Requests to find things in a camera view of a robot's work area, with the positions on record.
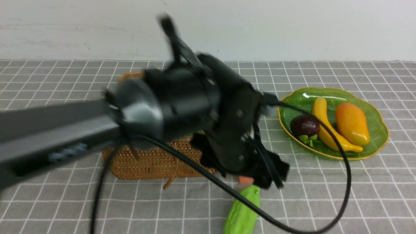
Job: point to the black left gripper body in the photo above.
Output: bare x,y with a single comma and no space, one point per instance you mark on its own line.
222,146

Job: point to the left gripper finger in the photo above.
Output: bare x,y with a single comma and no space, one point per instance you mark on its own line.
269,168

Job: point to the purple mangosteen green top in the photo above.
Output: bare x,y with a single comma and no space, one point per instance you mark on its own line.
305,129

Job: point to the green bitter gourd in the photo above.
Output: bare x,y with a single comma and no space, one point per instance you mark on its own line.
241,219

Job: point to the yellow banana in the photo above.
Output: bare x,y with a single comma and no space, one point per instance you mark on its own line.
319,110

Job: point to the orange yellow mango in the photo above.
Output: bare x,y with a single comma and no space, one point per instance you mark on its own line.
352,124

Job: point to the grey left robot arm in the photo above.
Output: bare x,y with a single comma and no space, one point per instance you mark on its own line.
218,108

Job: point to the orange foam cube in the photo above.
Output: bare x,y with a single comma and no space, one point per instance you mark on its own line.
242,180

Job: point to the woven wicker basket green lining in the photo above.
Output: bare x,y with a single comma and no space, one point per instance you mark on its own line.
155,163

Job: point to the green glass leaf plate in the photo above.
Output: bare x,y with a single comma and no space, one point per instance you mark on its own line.
305,97

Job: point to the grey checkered tablecloth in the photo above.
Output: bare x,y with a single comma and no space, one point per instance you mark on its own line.
382,199

